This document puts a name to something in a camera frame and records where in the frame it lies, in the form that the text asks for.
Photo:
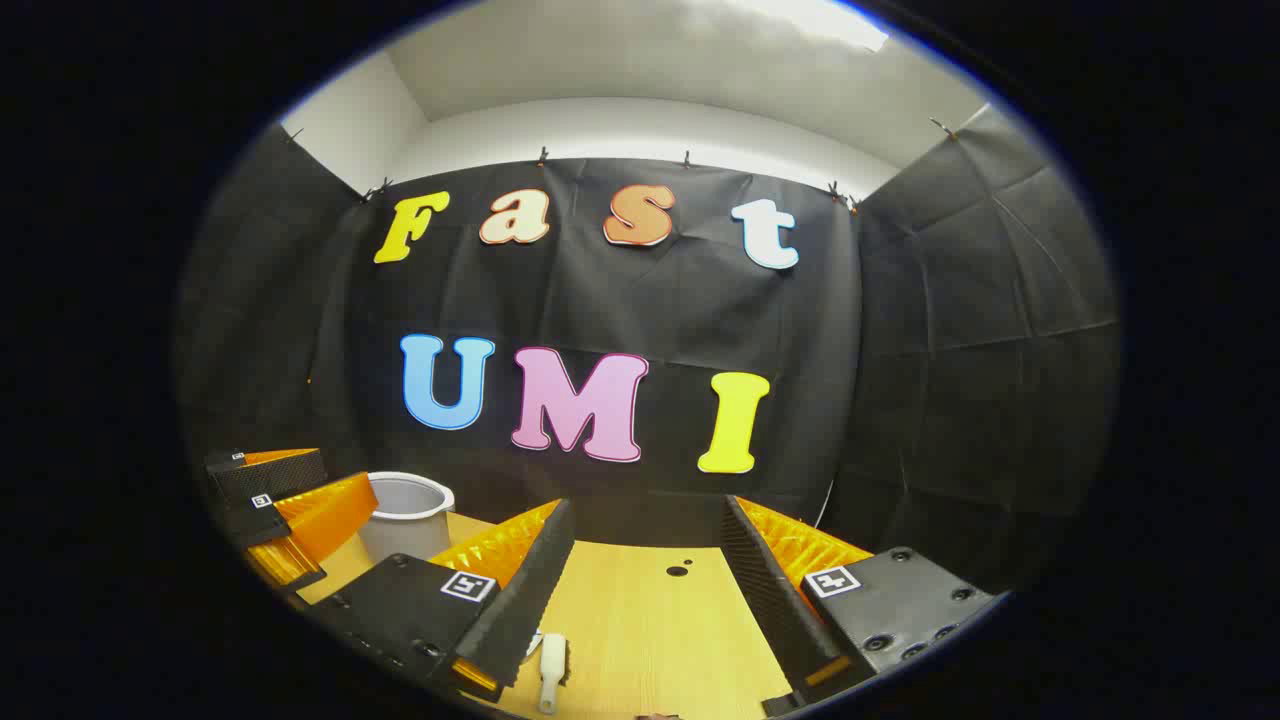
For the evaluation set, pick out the small grey broom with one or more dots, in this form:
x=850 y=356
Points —
x=552 y=665

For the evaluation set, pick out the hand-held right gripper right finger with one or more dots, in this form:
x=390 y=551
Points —
x=770 y=600

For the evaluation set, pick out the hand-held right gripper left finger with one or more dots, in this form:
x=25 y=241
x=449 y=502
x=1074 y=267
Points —
x=528 y=605

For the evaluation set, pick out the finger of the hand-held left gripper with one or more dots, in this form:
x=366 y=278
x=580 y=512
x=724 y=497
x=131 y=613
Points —
x=320 y=515
x=270 y=475

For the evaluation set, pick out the white garbage bin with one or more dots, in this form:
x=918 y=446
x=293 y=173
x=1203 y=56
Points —
x=400 y=520

